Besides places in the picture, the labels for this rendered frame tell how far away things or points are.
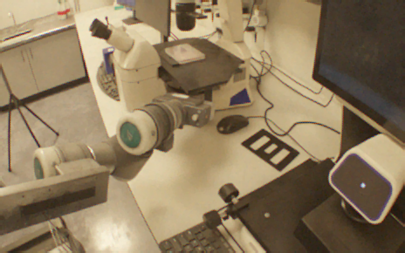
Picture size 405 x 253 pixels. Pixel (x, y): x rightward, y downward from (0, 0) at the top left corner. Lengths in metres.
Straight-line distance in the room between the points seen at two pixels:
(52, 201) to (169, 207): 0.35
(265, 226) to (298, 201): 0.10
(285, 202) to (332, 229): 0.14
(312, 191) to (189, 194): 0.30
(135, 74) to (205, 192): 0.37
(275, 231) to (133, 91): 0.55
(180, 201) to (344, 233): 0.41
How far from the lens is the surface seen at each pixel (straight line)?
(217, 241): 0.58
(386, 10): 0.41
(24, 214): 0.39
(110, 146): 0.52
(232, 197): 0.54
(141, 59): 0.74
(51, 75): 2.97
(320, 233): 0.46
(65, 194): 0.40
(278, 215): 0.53
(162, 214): 0.64
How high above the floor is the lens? 1.29
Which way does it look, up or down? 38 degrees down
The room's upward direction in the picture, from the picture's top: straight up
